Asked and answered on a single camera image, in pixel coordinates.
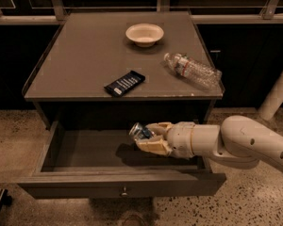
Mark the black object at floor edge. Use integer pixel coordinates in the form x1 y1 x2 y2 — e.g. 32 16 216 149
0 188 13 226

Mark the dark blue snack packet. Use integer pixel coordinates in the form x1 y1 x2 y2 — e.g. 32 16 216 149
105 71 145 97

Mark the grey cabinet table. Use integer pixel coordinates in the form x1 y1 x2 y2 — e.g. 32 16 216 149
24 11 224 130

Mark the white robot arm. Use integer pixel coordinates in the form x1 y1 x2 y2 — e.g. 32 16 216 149
130 116 283 173

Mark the white cylindrical post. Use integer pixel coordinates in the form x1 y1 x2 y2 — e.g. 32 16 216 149
258 71 283 121

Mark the open grey top drawer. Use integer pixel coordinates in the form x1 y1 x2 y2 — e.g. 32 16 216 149
18 121 226 199

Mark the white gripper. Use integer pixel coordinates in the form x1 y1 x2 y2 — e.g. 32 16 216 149
136 121 195 158

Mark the white paper bowl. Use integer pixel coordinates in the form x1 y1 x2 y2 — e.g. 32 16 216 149
125 24 164 47

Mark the clear plastic water bottle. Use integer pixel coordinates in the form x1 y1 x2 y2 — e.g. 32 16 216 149
164 53 222 89

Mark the silver blue redbull can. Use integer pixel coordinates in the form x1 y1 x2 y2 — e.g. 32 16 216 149
129 122 155 140

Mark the metal drawer knob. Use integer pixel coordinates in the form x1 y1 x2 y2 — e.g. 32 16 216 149
120 186 128 197

